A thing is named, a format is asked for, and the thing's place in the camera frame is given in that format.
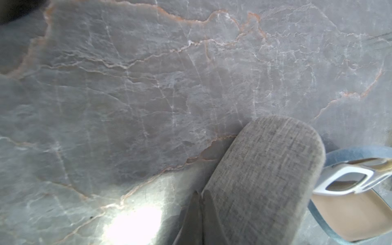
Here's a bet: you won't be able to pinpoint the grey fabric glasses case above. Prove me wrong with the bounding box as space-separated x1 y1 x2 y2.
203 115 326 245

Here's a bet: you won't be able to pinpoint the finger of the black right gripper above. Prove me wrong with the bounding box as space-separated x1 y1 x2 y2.
202 190 229 245

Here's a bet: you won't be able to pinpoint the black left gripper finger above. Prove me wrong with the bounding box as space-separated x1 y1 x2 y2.
173 191 203 245

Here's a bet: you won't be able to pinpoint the light blue case white sunglasses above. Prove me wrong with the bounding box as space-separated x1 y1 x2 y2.
308 146 392 245

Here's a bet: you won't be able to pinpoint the white square sunglasses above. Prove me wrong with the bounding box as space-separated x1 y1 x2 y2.
313 158 392 196

